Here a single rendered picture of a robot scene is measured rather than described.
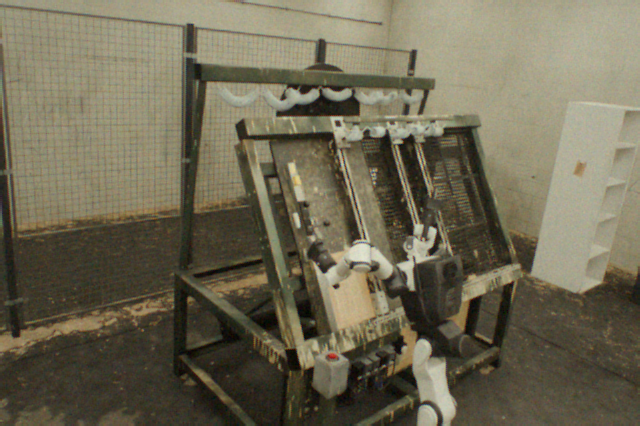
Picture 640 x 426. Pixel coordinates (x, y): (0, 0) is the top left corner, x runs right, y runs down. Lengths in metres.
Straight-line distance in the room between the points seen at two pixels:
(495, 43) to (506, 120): 1.16
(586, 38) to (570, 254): 2.94
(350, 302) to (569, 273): 3.93
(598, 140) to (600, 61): 1.79
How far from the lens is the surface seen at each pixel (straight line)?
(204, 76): 3.15
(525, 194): 8.20
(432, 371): 2.80
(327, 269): 2.53
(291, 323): 2.69
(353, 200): 3.09
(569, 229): 6.41
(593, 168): 6.23
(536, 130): 8.07
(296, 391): 2.82
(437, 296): 2.56
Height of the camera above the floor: 2.32
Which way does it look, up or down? 16 degrees down
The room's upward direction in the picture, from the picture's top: 5 degrees clockwise
